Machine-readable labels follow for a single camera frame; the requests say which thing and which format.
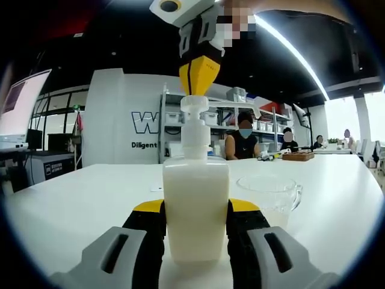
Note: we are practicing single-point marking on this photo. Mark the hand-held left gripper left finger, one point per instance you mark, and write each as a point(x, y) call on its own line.
point(102, 250)

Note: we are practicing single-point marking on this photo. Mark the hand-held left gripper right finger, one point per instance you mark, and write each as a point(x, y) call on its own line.
point(285, 253)

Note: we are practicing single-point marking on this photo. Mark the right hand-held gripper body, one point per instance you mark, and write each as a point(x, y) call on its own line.
point(189, 9)

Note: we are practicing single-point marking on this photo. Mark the clear glass cup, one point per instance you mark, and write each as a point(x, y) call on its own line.
point(279, 210)

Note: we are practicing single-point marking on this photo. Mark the white pump bottle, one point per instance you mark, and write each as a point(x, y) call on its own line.
point(195, 204)

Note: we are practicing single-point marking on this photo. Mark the grey crate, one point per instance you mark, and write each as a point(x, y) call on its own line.
point(239, 94)

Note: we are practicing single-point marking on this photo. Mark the row of white storage bins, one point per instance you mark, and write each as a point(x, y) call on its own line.
point(173, 118)

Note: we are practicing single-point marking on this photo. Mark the metal shelf rack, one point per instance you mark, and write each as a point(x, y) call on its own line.
point(162, 129)

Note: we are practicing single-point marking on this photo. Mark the red box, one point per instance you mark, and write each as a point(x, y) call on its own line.
point(272, 107)

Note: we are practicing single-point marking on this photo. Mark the ceiling light strip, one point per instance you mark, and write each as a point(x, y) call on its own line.
point(291, 51)

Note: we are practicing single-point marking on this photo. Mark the grey equipment cabinet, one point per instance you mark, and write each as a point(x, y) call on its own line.
point(57, 167)

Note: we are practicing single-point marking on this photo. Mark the brown wooden tray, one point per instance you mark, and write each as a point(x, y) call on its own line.
point(297, 156)

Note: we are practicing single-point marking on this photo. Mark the black screen on stand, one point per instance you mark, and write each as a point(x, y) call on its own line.
point(300, 116)

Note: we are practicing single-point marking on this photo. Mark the pink hanging cloth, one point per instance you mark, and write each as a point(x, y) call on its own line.
point(80, 121)

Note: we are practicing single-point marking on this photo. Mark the green plant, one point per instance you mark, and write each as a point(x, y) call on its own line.
point(333, 140)

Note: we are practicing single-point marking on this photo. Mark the black monitor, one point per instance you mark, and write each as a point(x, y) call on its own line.
point(34, 139)

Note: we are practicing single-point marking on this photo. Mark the black ceiling fixture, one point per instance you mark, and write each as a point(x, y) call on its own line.
point(355, 61)

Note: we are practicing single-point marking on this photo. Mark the white laptop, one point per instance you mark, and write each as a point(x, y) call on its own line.
point(24, 99)

